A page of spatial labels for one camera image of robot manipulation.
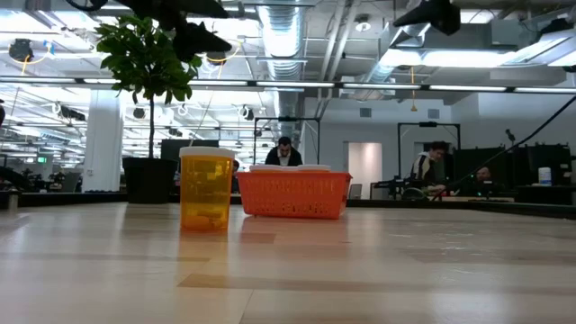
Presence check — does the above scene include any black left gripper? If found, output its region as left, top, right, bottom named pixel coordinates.
left=115, top=0, right=233, bottom=63

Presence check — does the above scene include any upright silver ventilation duct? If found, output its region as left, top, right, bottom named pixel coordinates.
left=256, top=0, right=308, bottom=136

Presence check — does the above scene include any black monitor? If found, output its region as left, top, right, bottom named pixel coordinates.
left=160, top=138, right=221, bottom=159

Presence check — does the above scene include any black cable to table edge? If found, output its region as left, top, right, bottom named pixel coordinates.
left=430, top=95, right=576, bottom=200

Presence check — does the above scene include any yellow hanging cord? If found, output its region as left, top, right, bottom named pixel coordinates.
left=408, top=66, right=419, bottom=113

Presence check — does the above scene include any white building column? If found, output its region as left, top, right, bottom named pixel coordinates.
left=83, top=89, right=123, bottom=194

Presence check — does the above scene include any black partition panel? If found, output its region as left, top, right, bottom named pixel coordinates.
left=452, top=144, right=573, bottom=193

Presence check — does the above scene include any green leafy plant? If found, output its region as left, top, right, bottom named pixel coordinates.
left=94, top=13, right=203, bottom=158

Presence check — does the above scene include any black plant pot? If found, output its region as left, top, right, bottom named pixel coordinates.
left=121, top=156, right=179, bottom=204

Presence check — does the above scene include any orange plastic basket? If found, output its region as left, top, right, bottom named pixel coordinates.
left=236, top=170, right=353, bottom=221

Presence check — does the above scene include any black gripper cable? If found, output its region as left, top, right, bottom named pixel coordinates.
left=65, top=0, right=110, bottom=14

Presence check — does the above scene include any person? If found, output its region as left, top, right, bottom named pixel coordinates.
left=474, top=166, right=493, bottom=186
left=409, top=140, right=451, bottom=193
left=264, top=136, right=304, bottom=167
left=230, top=159, right=241, bottom=194

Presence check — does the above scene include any slanted silver ventilation duct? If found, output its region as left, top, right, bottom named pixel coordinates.
left=359, top=20, right=433, bottom=85

